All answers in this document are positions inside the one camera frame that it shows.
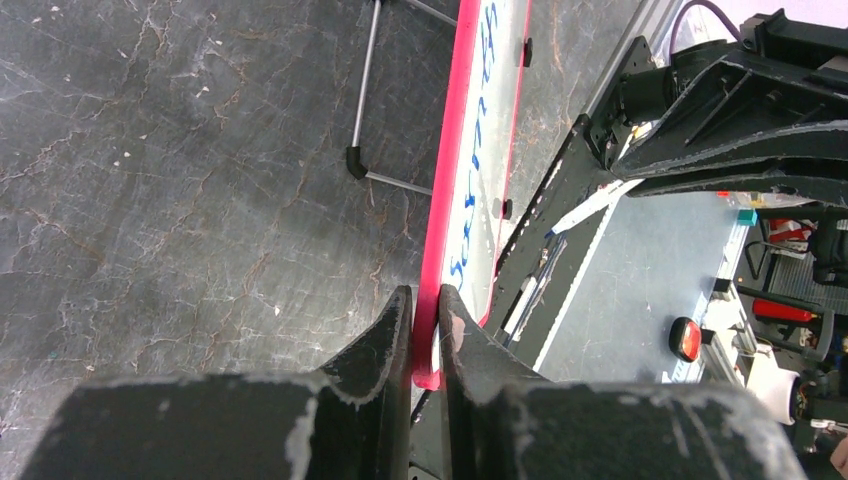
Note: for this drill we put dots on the red round button device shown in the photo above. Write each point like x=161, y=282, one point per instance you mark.
x=685, y=339

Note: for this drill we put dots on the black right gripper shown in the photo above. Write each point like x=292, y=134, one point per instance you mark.
x=752, y=124

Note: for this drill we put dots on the black board clip far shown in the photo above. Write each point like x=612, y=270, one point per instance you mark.
x=527, y=52

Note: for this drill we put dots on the black board clip near corner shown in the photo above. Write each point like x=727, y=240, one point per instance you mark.
x=507, y=209

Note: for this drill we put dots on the white board with pink rim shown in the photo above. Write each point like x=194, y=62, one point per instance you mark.
x=472, y=171

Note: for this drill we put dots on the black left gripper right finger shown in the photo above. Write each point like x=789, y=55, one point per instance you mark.
x=502, y=420

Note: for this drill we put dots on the metal board stand leg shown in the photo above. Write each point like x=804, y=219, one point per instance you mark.
x=401, y=90

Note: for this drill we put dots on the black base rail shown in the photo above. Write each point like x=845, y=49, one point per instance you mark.
x=525, y=270

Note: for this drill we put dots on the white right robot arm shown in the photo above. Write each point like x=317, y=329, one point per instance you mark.
x=649, y=96

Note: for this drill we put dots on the blue white marker pen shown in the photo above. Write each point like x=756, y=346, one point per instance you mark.
x=604, y=196

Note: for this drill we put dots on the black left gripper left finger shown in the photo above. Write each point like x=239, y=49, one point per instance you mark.
x=347, y=419

